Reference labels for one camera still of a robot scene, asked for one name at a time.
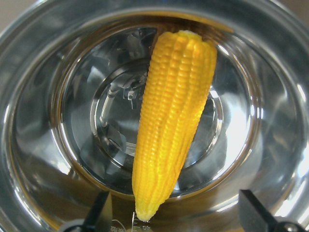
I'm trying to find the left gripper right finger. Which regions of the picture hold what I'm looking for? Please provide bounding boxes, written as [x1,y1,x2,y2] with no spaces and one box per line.
[238,189,305,232]

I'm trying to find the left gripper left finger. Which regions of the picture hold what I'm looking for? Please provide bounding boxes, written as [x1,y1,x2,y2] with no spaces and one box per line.
[61,191,109,232]

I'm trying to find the yellow corn cob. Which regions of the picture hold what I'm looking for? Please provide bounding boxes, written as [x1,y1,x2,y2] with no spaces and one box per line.
[132,30,217,221]

